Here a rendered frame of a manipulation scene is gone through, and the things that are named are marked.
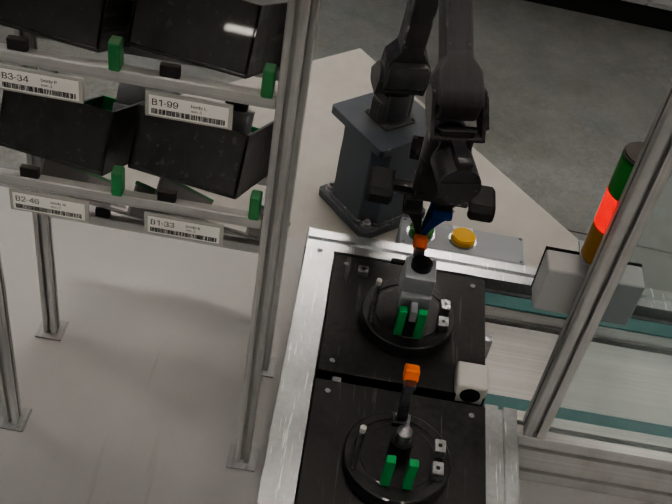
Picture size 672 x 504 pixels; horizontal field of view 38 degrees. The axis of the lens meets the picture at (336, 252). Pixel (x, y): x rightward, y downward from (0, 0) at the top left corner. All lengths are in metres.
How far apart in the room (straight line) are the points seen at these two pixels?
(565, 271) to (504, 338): 0.37
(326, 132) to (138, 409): 0.76
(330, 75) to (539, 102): 1.81
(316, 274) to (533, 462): 0.43
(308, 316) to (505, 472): 0.37
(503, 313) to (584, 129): 2.25
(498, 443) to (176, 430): 0.45
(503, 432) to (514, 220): 0.59
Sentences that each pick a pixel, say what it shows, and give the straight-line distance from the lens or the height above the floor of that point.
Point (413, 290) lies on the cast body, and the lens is 1.39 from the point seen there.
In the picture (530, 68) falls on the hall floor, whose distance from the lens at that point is 4.04.
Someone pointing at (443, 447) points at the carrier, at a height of 1.00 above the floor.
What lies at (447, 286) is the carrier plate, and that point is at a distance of 1.54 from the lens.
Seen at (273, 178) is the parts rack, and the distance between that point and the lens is 1.03.
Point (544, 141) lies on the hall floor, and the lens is 3.65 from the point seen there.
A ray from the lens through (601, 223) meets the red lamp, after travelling 1.17.
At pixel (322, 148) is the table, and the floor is 0.86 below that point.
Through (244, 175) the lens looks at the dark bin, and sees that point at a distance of 1.11.
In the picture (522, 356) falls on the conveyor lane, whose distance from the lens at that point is 1.55.
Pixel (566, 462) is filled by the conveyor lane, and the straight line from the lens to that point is 1.45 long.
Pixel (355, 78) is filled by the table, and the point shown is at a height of 0.86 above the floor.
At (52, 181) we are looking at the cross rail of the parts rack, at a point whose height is 1.31.
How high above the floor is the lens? 2.02
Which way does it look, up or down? 43 degrees down
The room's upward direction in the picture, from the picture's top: 11 degrees clockwise
